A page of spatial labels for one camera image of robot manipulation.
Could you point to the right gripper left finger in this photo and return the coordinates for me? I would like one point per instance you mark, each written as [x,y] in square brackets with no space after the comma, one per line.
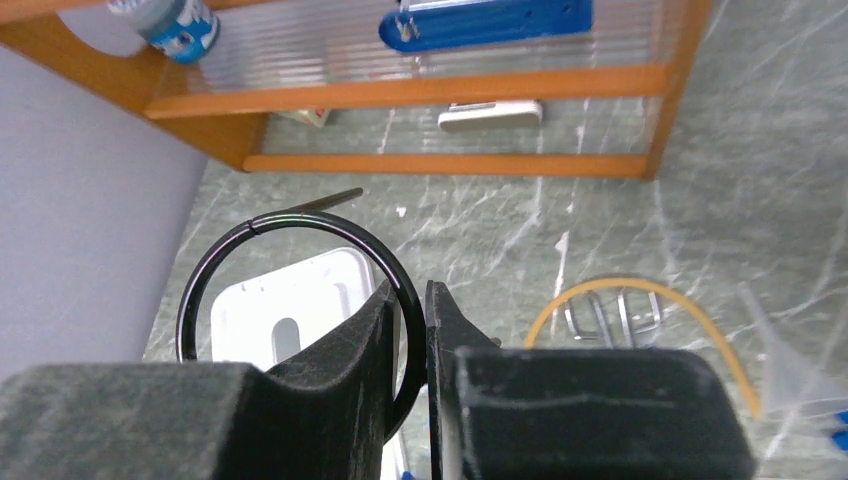
[325,413]

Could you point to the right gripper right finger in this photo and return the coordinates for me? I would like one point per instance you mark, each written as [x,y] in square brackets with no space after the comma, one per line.
[499,413]

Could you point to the blue stapler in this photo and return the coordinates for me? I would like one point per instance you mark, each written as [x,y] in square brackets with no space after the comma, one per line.
[441,25]

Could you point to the black metal ring stand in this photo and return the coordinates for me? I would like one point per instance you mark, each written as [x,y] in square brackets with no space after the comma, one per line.
[412,311]

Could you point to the white plastic container lid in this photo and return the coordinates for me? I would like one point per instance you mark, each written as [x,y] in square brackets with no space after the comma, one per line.
[268,319]

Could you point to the orange wooden shelf rack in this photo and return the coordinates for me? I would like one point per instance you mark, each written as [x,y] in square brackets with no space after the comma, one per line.
[635,49]

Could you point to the clear cylinder blue base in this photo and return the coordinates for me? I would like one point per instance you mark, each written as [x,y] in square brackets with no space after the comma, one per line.
[794,389]

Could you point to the small white green box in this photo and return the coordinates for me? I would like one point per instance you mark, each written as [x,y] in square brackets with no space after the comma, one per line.
[314,117]

